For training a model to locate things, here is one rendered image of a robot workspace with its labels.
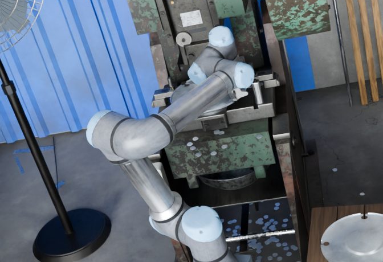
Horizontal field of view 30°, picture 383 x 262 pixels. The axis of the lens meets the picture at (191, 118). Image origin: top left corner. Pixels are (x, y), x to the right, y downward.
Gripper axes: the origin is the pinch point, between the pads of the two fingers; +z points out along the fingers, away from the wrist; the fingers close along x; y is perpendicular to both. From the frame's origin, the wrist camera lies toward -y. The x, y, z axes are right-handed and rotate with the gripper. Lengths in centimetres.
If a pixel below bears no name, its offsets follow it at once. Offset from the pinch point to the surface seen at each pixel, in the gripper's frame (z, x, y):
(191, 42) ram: -10.4, 20.3, -11.9
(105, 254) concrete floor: 81, -13, -77
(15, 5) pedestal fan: -21, 47, -77
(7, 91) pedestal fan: 13, 34, -96
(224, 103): 0.9, -1.0, -3.9
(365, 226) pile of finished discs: 28, -44, 36
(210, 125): 13.1, -1.0, -11.8
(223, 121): 12.1, -1.0, -6.4
